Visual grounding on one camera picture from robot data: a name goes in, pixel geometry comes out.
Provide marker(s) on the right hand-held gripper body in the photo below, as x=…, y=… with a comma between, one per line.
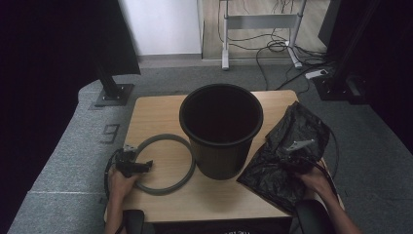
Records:
x=300, y=161

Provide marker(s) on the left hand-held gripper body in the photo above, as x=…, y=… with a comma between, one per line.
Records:
x=126, y=162

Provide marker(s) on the black garbage bag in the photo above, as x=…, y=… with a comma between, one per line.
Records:
x=276, y=178

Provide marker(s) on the dark grey plastic bin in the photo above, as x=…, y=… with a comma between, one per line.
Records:
x=224, y=156

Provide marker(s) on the person's left hand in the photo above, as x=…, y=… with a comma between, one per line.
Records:
x=121, y=187

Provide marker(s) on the person's right hand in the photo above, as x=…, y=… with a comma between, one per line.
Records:
x=316, y=182

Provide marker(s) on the black chair armrest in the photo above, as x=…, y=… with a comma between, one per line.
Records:
x=313, y=217
x=133, y=222

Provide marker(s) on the black metal stand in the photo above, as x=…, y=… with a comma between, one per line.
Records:
x=112, y=91
x=344, y=81

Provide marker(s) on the white power strip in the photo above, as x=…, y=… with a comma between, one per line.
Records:
x=316, y=73

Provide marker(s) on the black curtain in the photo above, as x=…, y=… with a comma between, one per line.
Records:
x=389, y=65
x=48, y=48

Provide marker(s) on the white metal desk frame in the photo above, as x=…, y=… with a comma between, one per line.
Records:
x=259, y=22

